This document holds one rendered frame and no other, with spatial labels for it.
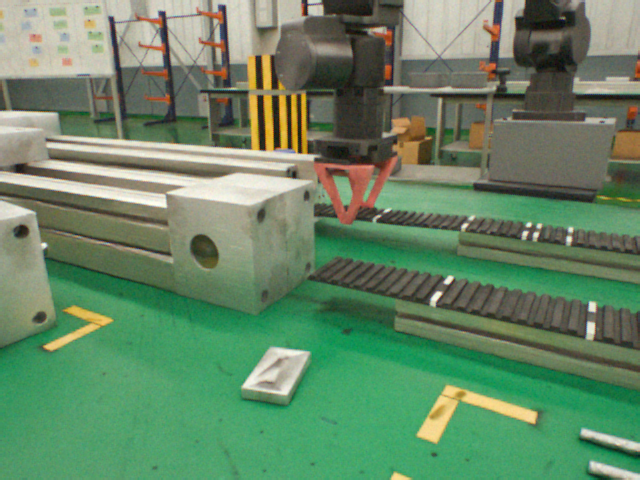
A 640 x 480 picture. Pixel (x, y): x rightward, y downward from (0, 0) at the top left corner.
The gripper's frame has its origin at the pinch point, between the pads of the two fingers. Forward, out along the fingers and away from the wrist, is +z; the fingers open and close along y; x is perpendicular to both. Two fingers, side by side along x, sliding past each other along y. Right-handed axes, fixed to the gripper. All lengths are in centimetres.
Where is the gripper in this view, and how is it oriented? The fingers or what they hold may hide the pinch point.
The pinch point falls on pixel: (355, 212)
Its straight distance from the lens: 60.4
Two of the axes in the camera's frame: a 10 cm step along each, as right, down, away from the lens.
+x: 8.8, 1.5, -4.6
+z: 0.0, 9.5, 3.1
